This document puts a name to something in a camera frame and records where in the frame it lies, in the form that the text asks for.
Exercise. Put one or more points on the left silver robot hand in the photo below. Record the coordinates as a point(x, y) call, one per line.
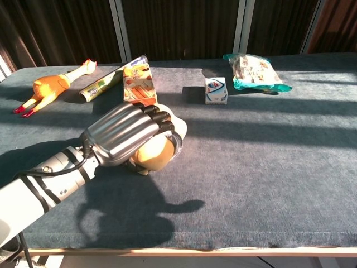
point(122, 131)

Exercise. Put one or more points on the yellow round plush toy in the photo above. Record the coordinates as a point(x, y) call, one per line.
point(153, 153)

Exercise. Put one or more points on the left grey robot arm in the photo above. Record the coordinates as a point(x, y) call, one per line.
point(42, 184)

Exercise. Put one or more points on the orange cardboard snack box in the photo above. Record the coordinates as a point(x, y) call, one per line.
point(139, 86)

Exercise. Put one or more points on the cling film roll box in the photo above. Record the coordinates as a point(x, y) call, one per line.
point(100, 85)

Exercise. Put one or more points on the yellow rubber chicken toy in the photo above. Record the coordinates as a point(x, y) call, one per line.
point(48, 88)

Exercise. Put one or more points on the small white blue box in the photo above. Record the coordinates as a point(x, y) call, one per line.
point(215, 90)

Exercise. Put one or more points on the dark brown curtain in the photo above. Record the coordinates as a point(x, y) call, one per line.
point(61, 30)
point(181, 28)
point(279, 25)

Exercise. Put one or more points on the blue grey table cloth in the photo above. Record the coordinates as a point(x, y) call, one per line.
point(251, 173)

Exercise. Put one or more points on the teal plastic snack bag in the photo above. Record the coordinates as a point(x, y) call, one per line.
point(255, 72)

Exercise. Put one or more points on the reddish brown curtain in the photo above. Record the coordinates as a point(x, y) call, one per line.
point(338, 25)

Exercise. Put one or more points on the white window frame post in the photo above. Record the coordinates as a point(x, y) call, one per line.
point(120, 30)
point(4, 68)
point(243, 26)
point(312, 28)

